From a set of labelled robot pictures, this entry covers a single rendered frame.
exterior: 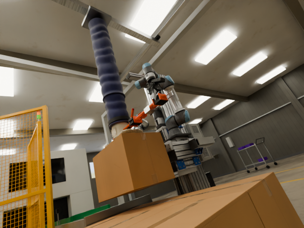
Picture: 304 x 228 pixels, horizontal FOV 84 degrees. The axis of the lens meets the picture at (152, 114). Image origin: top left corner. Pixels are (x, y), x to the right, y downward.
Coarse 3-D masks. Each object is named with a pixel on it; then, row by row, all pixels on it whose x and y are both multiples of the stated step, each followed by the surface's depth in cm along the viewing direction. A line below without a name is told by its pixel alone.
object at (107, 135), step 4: (104, 120) 535; (104, 124) 528; (104, 128) 526; (108, 128) 528; (104, 132) 525; (108, 132) 521; (108, 136) 514; (108, 140) 507; (120, 196) 447; (120, 200) 442
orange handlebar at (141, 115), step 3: (162, 96) 118; (165, 96) 119; (150, 105) 126; (156, 105) 128; (138, 114) 138; (141, 114) 135; (144, 114) 138; (138, 117) 138; (141, 117) 138; (144, 117) 140; (126, 126) 151; (129, 126) 149; (123, 129) 154
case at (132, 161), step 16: (112, 144) 134; (128, 144) 123; (144, 144) 132; (160, 144) 142; (96, 160) 155; (112, 160) 132; (128, 160) 117; (144, 160) 125; (160, 160) 134; (96, 176) 154; (112, 176) 131; (128, 176) 114; (144, 176) 118; (160, 176) 126; (112, 192) 130; (128, 192) 123
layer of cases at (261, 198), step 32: (192, 192) 121; (224, 192) 74; (256, 192) 67; (96, 224) 119; (128, 224) 74; (160, 224) 54; (192, 224) 42; (224, 224) 46; (256, 224) 56; (288, 224) 70
